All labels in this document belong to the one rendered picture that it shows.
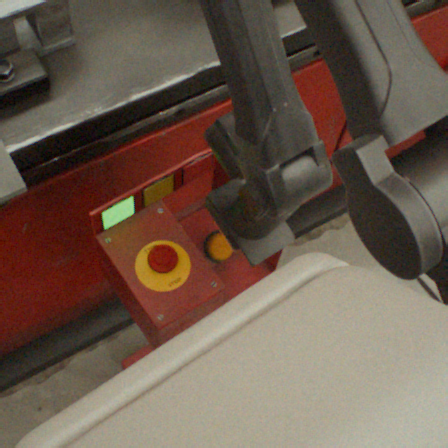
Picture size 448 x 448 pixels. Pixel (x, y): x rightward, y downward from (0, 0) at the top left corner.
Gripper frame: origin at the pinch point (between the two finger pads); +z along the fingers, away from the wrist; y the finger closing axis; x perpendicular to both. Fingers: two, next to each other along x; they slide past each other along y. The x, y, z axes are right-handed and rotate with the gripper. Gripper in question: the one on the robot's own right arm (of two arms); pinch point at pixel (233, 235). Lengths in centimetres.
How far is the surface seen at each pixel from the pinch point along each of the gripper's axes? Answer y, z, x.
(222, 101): 18.8, 8.5, -13.1
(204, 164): 10.4, 1.3, -2.5
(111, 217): 10.4, 1.9, 12.1
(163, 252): 2.8, 0.1, 9.2
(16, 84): 30.3, -2.6, 14.3
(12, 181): 15.2, -16.3, 22.6
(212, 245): 0.9, 7.5, 0.8
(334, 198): 1, 78, -56
